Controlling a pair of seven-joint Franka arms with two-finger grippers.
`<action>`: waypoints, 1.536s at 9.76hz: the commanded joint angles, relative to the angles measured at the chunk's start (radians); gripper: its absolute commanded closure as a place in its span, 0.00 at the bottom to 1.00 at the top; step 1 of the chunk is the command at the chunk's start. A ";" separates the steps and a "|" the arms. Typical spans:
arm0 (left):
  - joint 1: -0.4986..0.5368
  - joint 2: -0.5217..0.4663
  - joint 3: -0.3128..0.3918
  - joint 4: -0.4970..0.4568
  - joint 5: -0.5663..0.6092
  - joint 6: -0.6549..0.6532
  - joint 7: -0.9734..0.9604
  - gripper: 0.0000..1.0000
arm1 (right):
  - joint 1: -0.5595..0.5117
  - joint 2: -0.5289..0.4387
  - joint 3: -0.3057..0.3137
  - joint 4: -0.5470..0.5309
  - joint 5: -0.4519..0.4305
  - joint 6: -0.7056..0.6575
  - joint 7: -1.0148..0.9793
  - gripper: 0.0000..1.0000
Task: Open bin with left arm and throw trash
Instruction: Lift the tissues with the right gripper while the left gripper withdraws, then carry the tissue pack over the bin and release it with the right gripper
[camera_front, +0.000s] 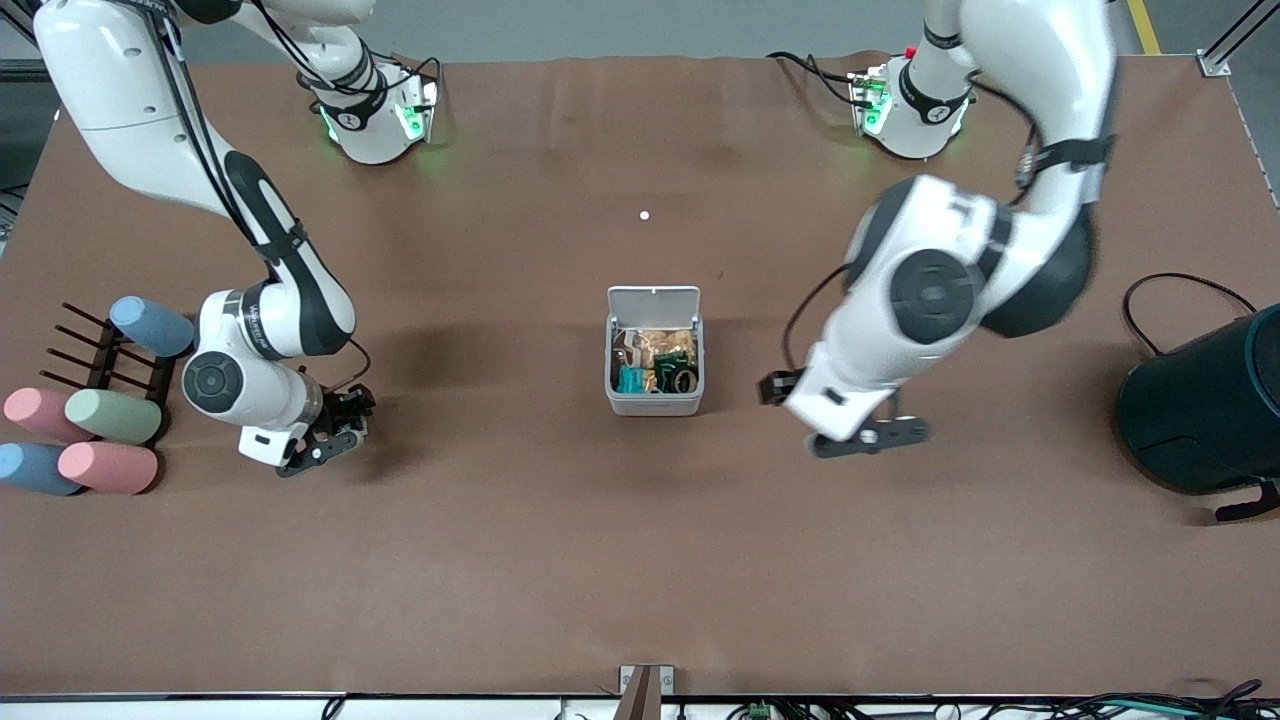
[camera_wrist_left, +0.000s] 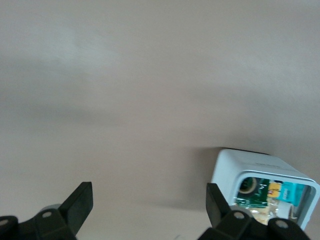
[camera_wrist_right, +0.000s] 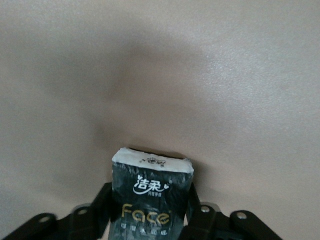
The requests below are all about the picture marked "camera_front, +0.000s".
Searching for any white square lidded trash bin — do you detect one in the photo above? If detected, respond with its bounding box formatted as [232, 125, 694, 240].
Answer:
[605, 285, 706, 418]

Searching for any brown table cover sheet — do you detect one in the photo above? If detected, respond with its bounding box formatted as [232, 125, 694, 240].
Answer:
[0, 52, 1280, 699]

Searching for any light blue plastic cup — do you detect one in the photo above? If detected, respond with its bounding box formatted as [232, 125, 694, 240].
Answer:
[0, 442, 87, 498]
[108, 295, 198, 359]

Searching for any black curved stand foot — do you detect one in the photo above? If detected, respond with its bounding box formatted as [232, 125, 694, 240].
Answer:
[1214, 480, 1280, 524]

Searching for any black pronged cup rack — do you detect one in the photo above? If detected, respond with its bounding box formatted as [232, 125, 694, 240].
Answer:
[40, 302, 179, 443]

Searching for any dark teal cylindrical container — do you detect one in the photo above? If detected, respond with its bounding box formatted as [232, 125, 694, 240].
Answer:
[1116, 304, 1280, 497]

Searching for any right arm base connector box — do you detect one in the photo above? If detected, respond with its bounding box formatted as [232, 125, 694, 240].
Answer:
[396, 64, 442, 143]

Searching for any aluminium frame post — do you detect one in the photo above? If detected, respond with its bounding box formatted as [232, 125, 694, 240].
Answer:
[1194, 0, 1280, 80]
[0, 0, 61, 86]

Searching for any black arm base cable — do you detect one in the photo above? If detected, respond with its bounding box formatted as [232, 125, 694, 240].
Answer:
[375, 50, 444, 89]
[767, 50, 863, 107]

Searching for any golden crumpled wrapper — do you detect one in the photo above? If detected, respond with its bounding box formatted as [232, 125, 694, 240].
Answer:
[613, 327, 696, 373]

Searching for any black left arm base cable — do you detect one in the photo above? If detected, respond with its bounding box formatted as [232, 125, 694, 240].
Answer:
[767, 50, 863, 107]

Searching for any pink plastic cup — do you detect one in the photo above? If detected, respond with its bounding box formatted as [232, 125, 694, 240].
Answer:
[3, 387, 97, 444]
[57, 441, 160, 497]

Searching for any thin black looped cable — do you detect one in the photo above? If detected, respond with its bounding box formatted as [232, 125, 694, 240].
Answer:
[1121, 272, 1259, 358]

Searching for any light green plastic cup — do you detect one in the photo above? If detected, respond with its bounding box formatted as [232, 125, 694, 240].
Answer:
[64, 388, 164, 447]

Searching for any black right arm base cable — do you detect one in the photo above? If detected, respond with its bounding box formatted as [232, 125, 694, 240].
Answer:
[375, 50, 444, 89]

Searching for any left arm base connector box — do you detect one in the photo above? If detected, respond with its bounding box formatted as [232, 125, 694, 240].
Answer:
[848, 64, 894, 138]

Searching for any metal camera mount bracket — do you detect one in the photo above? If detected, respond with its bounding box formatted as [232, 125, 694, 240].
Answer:
[612, 664, 677, 720]

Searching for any tangled black cable bundle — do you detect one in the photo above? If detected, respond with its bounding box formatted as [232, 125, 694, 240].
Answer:
[1040, 680, 1280, 720]

